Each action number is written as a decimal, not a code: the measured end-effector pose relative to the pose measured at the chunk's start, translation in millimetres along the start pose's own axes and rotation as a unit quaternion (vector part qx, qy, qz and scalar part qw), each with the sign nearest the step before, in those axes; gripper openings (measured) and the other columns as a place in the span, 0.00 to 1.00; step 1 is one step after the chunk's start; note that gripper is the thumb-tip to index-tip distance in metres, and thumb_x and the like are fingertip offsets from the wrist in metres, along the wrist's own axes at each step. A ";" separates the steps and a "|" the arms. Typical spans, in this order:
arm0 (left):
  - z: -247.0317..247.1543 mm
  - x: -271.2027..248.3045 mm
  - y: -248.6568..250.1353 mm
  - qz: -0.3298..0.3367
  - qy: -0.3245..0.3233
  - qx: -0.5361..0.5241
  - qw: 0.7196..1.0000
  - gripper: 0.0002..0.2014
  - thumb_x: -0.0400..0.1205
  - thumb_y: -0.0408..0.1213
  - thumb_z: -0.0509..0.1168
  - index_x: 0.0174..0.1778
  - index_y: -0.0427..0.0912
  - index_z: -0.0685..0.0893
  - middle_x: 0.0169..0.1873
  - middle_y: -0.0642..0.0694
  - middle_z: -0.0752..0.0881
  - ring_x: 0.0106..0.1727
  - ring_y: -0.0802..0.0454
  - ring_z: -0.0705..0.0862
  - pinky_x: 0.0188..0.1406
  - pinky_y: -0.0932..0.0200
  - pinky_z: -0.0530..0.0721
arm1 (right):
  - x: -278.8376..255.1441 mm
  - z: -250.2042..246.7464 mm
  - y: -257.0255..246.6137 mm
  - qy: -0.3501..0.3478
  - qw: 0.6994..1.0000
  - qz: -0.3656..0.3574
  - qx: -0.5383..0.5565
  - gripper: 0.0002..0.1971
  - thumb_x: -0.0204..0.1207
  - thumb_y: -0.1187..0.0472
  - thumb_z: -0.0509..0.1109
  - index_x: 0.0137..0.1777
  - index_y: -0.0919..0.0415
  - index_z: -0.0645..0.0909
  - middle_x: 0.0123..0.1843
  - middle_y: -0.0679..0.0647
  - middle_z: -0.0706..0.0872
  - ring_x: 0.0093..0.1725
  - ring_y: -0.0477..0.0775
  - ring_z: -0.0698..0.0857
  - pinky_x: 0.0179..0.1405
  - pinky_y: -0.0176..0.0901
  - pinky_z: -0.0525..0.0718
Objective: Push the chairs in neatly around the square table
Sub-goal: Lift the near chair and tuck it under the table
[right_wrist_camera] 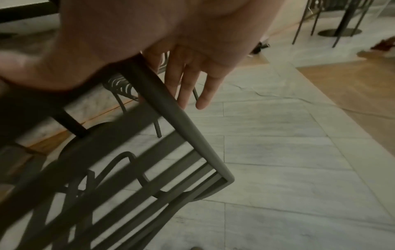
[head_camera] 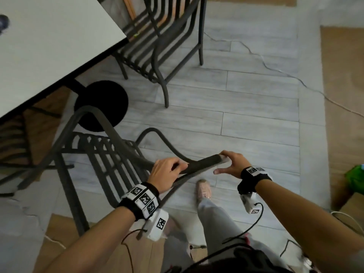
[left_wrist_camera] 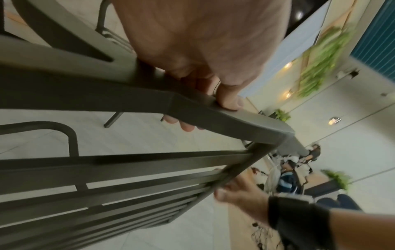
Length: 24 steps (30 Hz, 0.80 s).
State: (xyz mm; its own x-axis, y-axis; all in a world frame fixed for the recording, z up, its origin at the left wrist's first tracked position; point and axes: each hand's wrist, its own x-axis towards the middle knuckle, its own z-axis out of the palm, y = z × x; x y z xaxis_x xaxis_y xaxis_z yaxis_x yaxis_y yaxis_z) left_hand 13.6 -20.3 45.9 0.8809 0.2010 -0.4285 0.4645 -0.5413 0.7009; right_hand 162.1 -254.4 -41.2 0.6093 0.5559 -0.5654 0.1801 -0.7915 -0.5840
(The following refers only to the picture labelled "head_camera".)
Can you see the person's left hand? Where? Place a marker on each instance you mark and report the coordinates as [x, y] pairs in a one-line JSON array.
[[160, 174]]

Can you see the person's right hand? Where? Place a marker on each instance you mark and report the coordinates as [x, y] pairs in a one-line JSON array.
[[239, 164]]

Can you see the person's right thumb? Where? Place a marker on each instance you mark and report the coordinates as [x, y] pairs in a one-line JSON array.
[[222, 170]]

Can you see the person's left thumb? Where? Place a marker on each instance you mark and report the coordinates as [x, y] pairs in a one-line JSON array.
[[179, 169]]

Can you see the dark metal slatted chair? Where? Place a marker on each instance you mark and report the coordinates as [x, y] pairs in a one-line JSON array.
[[159, 34], [202, 164]]

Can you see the person's left forearm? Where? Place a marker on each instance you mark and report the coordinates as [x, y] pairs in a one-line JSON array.
[[93, 241]]

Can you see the person's right forearm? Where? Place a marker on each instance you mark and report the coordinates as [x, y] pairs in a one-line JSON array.
[[307, 221]]

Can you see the pink shoe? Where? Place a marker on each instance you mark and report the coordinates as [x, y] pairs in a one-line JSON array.
[[203, 190]]

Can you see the grey trousers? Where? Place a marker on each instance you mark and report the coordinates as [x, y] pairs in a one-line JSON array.
[[219, 224]]

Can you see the black waist pack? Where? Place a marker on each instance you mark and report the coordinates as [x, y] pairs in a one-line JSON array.
[[244, 261]]

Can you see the black round table base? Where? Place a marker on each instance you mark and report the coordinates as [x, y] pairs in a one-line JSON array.
[[102, 105]]

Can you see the brown floor mat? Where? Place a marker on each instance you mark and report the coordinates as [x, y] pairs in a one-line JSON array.
[[96, 228]]

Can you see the green bag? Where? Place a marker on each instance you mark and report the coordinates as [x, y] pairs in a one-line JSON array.
[[356, 179]]

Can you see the cardboard box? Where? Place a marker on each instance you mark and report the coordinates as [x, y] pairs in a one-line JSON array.
[[354, 207]]

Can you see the large brown rug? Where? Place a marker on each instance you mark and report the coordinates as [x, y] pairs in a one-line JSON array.
[[345, 96]]

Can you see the orange wooden sticks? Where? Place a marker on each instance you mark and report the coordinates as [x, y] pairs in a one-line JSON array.
[[129, 8]]

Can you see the dark object on table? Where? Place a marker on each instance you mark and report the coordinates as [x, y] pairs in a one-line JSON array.
[[4, 24]]

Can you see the right wrist camera with markers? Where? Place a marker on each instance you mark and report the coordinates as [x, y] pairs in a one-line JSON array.
[[253, 174]]

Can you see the wrist camera with markers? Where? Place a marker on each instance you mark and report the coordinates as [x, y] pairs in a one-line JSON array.
[[145, 200], [253, 174]]

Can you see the left wrist camera with markers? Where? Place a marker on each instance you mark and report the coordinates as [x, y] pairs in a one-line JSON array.
[[145, 200]]

